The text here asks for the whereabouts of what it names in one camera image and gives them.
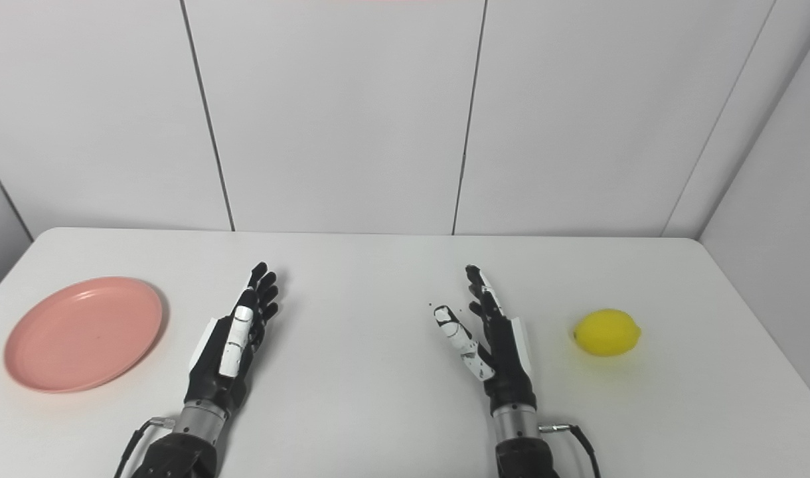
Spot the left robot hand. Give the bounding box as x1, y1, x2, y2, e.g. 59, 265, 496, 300
184, 262, 280, 415

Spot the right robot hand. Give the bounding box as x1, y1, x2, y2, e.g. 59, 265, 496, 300
434, 264, 538, 416

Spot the yellow lemon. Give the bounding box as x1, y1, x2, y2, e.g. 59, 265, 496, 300
572, 309, 643, 358

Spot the pink plate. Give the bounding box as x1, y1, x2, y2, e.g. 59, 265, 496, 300
3, 276, 165, 394

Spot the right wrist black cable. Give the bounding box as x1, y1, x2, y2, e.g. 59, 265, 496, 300
539, 424, 602, 478

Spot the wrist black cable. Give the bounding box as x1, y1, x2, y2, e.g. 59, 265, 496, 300
539, 424, 602, 478
113, 416, 177, 478

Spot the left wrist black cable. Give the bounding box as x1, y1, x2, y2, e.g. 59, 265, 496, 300
113, 416, 177, 478

